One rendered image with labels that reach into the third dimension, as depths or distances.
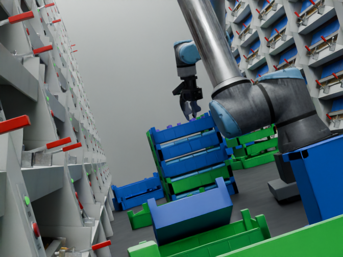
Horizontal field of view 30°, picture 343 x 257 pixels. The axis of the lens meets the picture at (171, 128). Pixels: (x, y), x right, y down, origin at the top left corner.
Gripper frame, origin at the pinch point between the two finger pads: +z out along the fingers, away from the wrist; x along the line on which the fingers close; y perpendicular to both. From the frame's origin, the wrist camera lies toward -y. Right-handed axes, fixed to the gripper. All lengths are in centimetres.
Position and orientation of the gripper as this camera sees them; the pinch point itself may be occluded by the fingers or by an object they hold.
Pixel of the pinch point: (190, 117)
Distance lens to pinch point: 307.8
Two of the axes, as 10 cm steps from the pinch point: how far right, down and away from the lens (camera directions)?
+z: 1.4, 9.7, 1.9
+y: 6.0, 0.7, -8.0
